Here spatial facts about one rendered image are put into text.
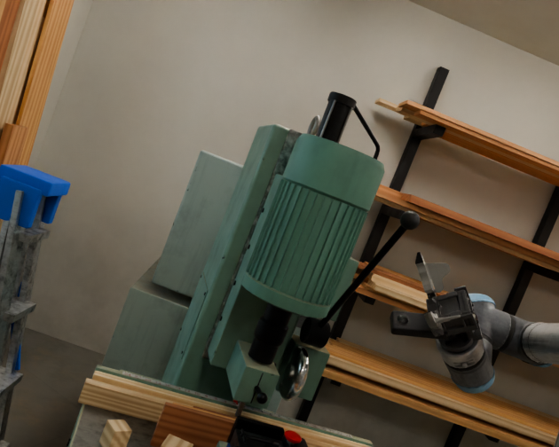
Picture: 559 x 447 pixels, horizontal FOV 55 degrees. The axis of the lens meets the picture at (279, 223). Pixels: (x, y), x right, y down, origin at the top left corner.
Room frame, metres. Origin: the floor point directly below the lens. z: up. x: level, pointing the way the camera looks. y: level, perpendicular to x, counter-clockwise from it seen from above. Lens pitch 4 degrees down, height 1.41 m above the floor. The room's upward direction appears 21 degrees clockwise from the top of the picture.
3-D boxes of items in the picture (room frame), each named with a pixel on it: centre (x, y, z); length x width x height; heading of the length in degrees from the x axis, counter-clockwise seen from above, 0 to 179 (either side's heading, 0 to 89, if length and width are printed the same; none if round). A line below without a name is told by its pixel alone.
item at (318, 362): (1.24, -0.17, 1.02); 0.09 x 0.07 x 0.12; 104
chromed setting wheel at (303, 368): (1.18, -0.15, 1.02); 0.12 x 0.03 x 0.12; 14
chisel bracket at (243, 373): (1.05, -0.06, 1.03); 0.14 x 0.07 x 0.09; 14
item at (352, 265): (1.27, -0.16, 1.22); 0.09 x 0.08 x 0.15; 14
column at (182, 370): (1.31, 0.01, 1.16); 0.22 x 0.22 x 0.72; 14
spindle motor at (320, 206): (1.03, -0.06, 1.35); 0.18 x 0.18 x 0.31
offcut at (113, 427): (0.85, 0.12, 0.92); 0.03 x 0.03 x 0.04; 42
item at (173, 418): (0.94, -0.05, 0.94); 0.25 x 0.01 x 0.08; 104
